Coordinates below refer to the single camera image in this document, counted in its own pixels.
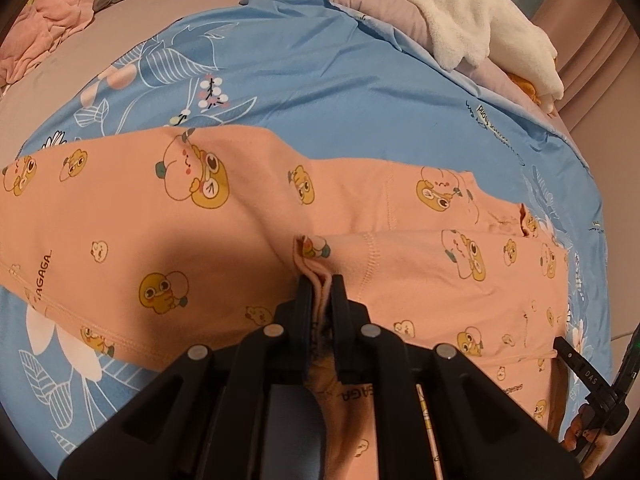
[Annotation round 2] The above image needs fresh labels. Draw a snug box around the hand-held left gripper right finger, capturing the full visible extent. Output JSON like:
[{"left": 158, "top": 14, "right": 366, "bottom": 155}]
[{"left": 331, "top": 275, "right": 585, "bottom": 480}]

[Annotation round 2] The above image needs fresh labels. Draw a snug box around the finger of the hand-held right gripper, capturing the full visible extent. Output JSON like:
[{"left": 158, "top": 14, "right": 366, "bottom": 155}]
[{"left": 554, "top": 338, "right": 610, "bottom": 397}]

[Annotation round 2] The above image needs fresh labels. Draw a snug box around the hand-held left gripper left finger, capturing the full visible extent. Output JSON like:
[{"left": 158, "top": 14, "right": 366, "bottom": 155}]
[{"left": 57, "top": 276, "right": 315, "bottom": 480}]

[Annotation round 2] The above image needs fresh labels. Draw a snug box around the peach cartoon print pajama garment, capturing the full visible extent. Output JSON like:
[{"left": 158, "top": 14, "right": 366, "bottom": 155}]
[{"left": 0, "top": 127, "right": 573, "bottom": 480}]

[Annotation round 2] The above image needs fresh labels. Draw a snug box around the person's right hand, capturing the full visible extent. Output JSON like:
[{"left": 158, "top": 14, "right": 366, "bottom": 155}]
[{"left": 561, "top": 402, "right": 617, "bottom": 457}]

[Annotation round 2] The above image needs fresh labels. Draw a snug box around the blue floral blanket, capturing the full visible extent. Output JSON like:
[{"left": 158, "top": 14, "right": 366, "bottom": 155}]
[{"left": 0, "top": 0, "right": 621, "bottom": 467}]

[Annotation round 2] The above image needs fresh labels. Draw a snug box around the pink curtain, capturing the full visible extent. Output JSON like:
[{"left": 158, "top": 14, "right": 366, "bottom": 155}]
[{"left": 532, "top": 0, "right": 637, "bottom": 136}]

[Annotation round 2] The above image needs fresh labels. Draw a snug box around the white goose plush toy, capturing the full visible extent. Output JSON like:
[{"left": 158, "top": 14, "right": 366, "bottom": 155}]
[{"left": 320, "top": 0, "right": 566, "bottom": 111}]

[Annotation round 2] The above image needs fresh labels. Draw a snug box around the pink bed sheet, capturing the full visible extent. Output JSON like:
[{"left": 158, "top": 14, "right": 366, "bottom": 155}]
[{"left": 0, "top": 0, "right": 251, "bottom": 126}]

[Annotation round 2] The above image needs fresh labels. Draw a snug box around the crumpled peach cloth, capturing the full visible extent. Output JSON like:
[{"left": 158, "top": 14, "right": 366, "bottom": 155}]
[{"left": 0, "top": 0, "right": 108, "bottom": 87}]

